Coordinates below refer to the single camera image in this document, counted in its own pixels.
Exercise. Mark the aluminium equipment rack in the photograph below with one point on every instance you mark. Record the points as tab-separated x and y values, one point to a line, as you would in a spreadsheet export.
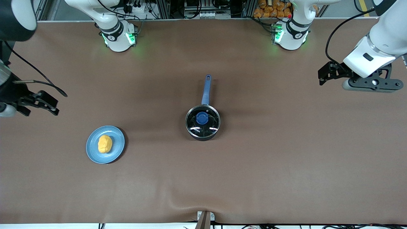
197	4

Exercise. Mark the brown table cover mat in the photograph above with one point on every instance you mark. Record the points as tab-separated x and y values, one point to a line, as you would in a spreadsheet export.
286	175

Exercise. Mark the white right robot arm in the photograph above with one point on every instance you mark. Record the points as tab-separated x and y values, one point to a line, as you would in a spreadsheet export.
114	35

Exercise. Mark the small metal table bracket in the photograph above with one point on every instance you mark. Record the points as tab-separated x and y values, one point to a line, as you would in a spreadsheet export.
212	217

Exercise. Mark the white terminal strip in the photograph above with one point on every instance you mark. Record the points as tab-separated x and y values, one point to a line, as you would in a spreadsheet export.
206	15

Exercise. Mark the bag of orange items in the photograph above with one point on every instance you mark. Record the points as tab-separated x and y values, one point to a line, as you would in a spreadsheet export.
270	9

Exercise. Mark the glass lid with blue knob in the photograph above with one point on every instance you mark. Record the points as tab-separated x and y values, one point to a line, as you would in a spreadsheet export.
203	118

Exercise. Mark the blue round plate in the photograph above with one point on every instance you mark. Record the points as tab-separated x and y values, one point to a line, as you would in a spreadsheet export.
116	146

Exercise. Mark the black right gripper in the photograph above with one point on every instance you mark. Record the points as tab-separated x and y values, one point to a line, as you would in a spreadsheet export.
12	92

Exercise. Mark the white power strip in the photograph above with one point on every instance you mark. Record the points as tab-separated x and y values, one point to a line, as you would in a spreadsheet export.
136	8

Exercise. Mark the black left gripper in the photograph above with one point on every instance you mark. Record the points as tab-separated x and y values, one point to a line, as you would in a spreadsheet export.
339	72

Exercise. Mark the yellow potato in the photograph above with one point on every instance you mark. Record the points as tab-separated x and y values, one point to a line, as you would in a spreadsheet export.
105	144

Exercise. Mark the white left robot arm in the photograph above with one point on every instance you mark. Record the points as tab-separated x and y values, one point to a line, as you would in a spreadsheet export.
378	47

